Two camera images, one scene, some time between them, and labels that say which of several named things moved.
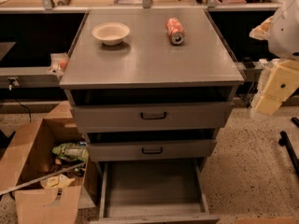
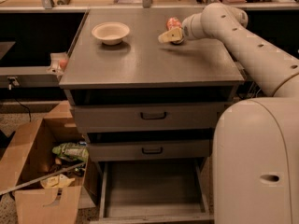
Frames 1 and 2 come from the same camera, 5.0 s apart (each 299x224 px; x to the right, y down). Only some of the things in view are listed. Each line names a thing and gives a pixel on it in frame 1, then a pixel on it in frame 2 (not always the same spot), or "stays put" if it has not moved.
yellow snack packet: [57, 181] stays put
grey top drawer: [135, 117] stays put
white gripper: [286, 32] to [188, 29]
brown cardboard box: [47, 167] stays put
